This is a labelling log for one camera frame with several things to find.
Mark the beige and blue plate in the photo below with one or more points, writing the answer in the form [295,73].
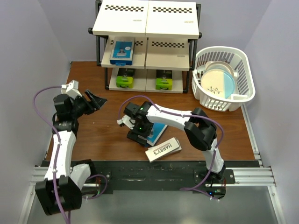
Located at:
[218,79]

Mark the blue booklet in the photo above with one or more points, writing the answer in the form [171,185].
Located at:
[122,51]

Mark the white three-tier shelf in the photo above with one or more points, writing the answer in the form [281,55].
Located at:
[166,34]

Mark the black green razor box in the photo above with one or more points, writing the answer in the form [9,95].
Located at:
[125,78]

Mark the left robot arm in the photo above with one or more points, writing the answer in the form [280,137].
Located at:
[60,190]

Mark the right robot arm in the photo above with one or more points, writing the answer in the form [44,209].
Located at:
[203,133]

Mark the blue razor package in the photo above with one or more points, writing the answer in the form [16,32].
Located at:
[156,132]

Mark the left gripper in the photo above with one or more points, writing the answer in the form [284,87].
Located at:
[96,103]

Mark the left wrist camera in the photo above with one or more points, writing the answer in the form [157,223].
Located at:
[71,89]

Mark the black green razor package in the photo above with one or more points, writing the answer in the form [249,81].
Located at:
[163,80]

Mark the aluminium rail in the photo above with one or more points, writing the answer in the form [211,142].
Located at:
[139,192]

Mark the white plastic basket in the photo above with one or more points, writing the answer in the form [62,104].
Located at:
[244,85]

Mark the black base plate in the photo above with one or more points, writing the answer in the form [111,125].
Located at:
[164,175]

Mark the white Harry's razor box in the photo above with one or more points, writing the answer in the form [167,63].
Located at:
[165,148]

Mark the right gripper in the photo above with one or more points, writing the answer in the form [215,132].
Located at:
[133,134]

